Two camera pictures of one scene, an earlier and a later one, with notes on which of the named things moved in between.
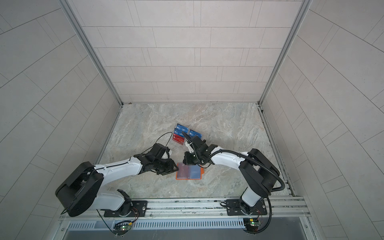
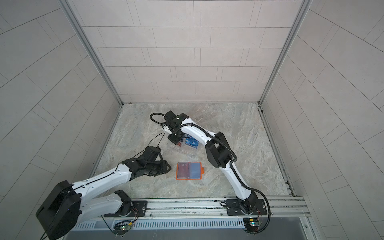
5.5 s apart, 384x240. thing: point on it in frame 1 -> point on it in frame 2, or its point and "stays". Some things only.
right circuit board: [252, 224] stays
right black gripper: [187, 159] -> [173, 139]
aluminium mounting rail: [276, 208] stays
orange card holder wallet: [187, 172] stays
